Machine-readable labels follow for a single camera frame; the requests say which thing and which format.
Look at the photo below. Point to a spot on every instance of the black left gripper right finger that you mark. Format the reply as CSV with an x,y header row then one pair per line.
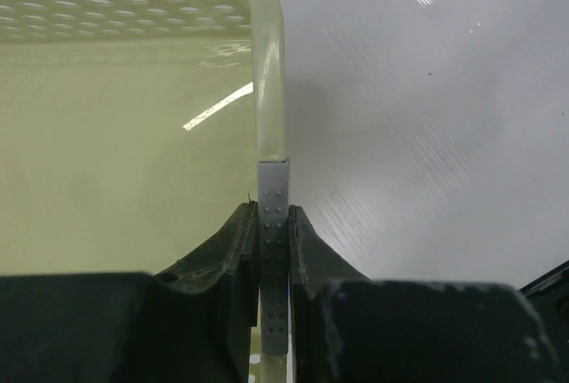
x,y
350,328

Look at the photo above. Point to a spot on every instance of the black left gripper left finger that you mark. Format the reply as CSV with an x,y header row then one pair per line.
x,y
189,323

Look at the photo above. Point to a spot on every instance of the green perforated plastic basket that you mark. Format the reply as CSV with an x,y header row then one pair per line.
x,y
130,132

